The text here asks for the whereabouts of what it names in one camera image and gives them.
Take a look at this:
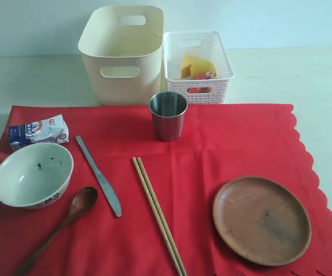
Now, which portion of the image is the blue white milk carton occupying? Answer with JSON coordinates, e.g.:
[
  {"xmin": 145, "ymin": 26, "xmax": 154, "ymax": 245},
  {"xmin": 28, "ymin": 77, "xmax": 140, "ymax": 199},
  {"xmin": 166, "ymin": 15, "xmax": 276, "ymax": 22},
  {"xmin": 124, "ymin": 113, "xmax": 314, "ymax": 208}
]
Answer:
[{"xmin": 8, "ymin": 114, "xmax": 70, "ymax": 151}]

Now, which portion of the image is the white ceramic bowl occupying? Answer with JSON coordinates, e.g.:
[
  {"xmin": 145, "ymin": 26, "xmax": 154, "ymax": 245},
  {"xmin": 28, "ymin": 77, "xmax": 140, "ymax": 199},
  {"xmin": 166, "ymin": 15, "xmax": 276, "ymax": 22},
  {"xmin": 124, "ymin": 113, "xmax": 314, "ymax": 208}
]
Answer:
[{"xmin": 0, "ymin": 143, "xmax": 74, "ymax": 209}]

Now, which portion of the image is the brown wooden spoon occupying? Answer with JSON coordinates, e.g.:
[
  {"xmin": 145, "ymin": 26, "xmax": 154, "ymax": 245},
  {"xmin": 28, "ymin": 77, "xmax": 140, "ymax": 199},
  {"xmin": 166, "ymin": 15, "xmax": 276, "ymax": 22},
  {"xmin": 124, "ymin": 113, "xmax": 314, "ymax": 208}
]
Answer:
[{"xmin": 15, "ymin": 186, "xmax": 98, "ymax": 275}]

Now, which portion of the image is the silver table knife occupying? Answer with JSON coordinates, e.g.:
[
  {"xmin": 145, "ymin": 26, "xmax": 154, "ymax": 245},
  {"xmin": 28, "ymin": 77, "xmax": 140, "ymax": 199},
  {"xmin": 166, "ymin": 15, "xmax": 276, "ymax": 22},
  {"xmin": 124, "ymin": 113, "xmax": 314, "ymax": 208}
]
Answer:
[{"xmin": 75, "ymin": 135, "xmax": 122, "ymax": 217}]

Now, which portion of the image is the stainless steel cup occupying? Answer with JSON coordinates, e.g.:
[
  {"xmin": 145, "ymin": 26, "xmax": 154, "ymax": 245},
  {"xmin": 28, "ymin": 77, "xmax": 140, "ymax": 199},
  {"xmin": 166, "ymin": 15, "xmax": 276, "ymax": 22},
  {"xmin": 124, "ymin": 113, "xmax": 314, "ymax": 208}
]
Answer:
[{"xmin": 148, "ymin": 91, "xmax": 188, "ymax": 141}]

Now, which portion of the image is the brown egg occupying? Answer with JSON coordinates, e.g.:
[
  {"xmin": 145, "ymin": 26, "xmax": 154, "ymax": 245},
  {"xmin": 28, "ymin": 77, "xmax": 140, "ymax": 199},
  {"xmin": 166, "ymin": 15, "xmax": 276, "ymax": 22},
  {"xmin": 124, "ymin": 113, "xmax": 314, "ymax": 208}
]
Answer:
[{"xmin": 187, "ymin": 87, "xmax": 212, "ymax": 94}]

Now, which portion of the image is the yellow cheese wedge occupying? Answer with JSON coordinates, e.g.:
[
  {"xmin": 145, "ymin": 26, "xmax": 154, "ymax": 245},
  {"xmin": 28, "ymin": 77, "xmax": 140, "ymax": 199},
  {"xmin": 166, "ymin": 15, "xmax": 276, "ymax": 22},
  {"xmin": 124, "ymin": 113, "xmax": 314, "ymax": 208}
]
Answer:
[{"xmin": 181, "ymin": 55, "xmax": 202, "ymax": 79}]

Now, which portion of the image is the yellow lemon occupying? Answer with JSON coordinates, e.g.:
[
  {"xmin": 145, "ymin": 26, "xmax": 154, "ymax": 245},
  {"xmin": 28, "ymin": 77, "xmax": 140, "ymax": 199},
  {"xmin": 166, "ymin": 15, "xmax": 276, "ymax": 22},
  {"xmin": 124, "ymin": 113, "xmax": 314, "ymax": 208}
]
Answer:
[{"xmin": 191, "ymin": 60, "xmax": 216, "ymax": 79}]

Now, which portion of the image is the red sausage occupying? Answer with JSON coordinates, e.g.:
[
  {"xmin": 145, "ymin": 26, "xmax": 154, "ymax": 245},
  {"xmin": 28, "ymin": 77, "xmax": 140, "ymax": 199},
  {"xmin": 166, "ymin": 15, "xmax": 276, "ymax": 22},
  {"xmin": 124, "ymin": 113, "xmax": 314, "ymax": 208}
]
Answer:
[{"xmin": 194, "ymin": 72, "xmax": 215, "ymax": 80}]

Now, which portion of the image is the cream plastic bin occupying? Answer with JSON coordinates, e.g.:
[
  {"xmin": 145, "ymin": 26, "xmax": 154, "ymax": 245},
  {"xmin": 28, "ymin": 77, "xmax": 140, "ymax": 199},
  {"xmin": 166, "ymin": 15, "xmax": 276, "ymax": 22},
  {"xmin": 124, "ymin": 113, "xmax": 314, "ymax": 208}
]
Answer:
[{"xmin": 78, "ymin": 5, "xmax": 164, "ymax": 105}]

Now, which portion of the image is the left wooden chopstick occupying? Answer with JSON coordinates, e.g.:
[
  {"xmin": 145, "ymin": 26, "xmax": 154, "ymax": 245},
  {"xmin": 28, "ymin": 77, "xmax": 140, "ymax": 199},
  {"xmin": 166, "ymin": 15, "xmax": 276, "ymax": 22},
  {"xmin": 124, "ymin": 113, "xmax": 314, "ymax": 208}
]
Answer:
[{"xmin": 132, "ymin": 157, "xmax": 185, "ymax": 276}]

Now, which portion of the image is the wooden chopstick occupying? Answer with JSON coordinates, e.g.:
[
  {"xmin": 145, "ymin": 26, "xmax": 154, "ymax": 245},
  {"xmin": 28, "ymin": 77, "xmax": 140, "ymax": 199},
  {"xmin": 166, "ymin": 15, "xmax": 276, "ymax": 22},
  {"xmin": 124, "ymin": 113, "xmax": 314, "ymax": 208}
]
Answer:
[
  {"xmin": 132, "ymin": 157, "xmax": 185, "ymax": 276},
  {"xmin": 136, "ymin": 156, "xmax": 189, "ymax": 276}
]

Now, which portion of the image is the right wooden chopstick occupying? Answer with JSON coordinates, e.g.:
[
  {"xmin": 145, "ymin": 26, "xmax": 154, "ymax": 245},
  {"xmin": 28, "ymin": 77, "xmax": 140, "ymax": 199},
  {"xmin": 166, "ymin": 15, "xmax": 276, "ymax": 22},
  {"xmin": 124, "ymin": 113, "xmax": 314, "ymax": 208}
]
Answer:
[{"xmin": 136, "ymin": 156, "xmax": 189, "ymax": 276}]

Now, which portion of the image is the white woven plastic basket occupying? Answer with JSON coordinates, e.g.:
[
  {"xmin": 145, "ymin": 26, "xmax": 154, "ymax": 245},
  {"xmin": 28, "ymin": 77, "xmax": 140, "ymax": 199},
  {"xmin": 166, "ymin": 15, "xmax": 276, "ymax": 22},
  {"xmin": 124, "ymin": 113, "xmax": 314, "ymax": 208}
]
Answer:
[{"xmin": 163, "ymin": 30, "xmax": 234, "ymax": 104}]

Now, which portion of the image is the red scalloped table cloth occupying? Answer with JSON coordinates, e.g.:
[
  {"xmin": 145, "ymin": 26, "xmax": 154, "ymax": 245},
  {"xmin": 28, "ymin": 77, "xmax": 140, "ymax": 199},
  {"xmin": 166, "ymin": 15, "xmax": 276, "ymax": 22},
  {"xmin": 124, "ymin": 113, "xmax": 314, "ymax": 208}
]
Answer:
[{"xmin": 0, "ymin": 104, "xmax": 332, "ymax": 275}]

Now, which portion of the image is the brown wooden plate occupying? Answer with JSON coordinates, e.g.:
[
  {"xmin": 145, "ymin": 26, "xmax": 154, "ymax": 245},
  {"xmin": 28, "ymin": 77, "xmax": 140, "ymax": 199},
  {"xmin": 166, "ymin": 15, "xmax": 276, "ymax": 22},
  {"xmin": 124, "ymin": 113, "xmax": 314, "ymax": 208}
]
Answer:
[{"xmin": 213, "ymin": 176, "xmax": 312, "ymax": 267}]

